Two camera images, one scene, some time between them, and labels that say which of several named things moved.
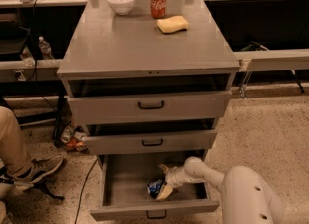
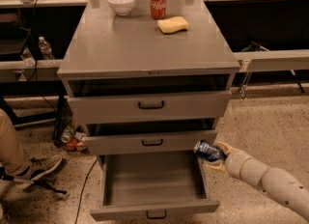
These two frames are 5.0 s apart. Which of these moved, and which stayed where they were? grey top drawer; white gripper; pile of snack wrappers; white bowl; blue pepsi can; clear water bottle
Moved: blue pepsi can; white gripper
Stayed: grey top drawer; clear water bottle; pile of snack wrappers; white bowl
